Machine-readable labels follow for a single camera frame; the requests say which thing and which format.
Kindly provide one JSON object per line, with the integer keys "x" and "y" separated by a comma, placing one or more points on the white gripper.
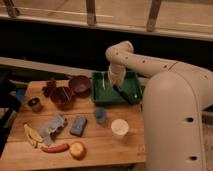
{"x": 116, "y": 74}

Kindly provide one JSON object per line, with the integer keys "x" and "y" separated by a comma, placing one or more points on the black handled dish brush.
{"x": 124, "y": 95}

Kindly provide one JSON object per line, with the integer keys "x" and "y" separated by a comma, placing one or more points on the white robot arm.
{"x": 174, "y": 97}

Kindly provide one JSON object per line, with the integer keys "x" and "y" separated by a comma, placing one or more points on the white utensil in tray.
{"x": 103, "y": 81}

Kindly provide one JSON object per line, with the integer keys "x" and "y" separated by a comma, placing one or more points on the green plastic tray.
{"x": 102, "y": 93}

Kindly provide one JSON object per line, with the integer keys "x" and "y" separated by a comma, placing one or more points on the purple bowl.
{"x": 80, "y": 85}

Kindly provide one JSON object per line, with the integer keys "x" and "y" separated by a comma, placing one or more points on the blue plastic cup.
{"x": 100, "y": 115}

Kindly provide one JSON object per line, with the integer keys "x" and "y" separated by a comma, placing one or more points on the white plastic cup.
{"x": 119, "y": 128}

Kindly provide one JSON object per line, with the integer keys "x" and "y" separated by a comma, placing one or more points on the blue sponge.
{"x": 78, "y": 126}

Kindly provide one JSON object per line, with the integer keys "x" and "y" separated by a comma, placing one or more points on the red bowl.
{"x": 54, "y": 97}

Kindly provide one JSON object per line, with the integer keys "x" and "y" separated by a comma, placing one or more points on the dark object in red bowl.
{"x": 62, "y": 95}

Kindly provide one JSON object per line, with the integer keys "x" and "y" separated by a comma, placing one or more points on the dark grape bunch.
{"x": 49, "y": 87}

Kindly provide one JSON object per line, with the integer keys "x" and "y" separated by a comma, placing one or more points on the red yellow apple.
{"x": 77, "y": 150}

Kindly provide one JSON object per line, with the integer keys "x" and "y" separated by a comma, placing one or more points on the grey blue cloth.
{"x": 52, "y": 126}

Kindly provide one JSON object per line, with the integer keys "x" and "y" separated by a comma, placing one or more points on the small brown cup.
{"x": 35, "y": 104}

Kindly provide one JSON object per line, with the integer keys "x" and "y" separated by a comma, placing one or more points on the red sausage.
{"x": 55, "y": 149}

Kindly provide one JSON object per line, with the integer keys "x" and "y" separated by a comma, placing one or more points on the blue object under table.
{"x": 20, "y": 94}

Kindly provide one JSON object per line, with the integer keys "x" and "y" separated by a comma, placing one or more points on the banana peel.
{"x": 32, "y": 135}

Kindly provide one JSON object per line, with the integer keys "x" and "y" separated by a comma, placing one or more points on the black chair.
{"x": 6, "y": 101}

